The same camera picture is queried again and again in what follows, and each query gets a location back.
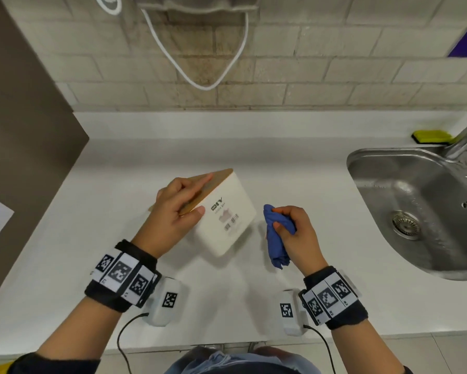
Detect black left wristband with markers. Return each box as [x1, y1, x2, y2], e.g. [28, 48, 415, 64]
[84, 239, 163, 313]

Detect white tissue box wooden lid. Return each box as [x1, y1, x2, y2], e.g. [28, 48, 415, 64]
[149, 168, 257, 258]

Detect person's blue jeans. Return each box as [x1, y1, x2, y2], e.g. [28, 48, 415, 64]
[165, 344, 312, 374]

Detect black wristband with markers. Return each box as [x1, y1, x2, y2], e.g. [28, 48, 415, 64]
[84, 239, 163, 313]
[297, 265, 369, 331]

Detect yellow sponge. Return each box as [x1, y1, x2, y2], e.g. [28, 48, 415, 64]
[411, 129, 458, 145]

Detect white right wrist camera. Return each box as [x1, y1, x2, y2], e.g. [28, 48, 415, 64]
[273, 288, 310, 337]

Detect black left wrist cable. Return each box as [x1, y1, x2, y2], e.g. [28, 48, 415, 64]
[116, 312, 150, 374]

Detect person's left forearm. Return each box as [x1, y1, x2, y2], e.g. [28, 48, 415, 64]
[7, 296, 121, 374]

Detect blue cleaning cloth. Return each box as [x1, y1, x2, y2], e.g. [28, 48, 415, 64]
[263, 204, 297, 271]

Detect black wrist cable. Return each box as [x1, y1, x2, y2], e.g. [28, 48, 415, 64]
[303, 325, 337, 374]
[116, 312, 150, 374]

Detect brown cabinet panel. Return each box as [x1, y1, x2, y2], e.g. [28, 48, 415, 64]
[0, 0, 90, 314]

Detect chrome faucet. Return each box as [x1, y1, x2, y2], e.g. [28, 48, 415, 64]
[442, 112, 467, 164]

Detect stainless steel sink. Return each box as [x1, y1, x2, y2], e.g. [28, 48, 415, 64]
[346, 145, 467, 282]

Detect black right wristband with markers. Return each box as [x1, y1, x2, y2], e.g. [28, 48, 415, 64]
[297, 265, 369, 331]

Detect white marker cube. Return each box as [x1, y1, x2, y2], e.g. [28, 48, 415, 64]
[146, 276, 184, 328]

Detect person's right hand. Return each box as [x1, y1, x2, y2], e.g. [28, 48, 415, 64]
[272, 206, 329, 277]

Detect person's right forearm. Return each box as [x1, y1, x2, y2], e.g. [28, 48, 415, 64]
[329, 317, 413, 374]

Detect white wall cable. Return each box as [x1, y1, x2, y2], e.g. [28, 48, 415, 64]
[94, 0, 250, 91]

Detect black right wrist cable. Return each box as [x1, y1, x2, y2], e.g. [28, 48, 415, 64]
[303, 325, 337, 374]

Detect person's left hand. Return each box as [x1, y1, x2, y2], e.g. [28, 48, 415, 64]
[131, 172, 215, 260]

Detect grey wall dispenser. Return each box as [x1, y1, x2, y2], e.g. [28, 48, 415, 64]
[134, 0, 262, 14]

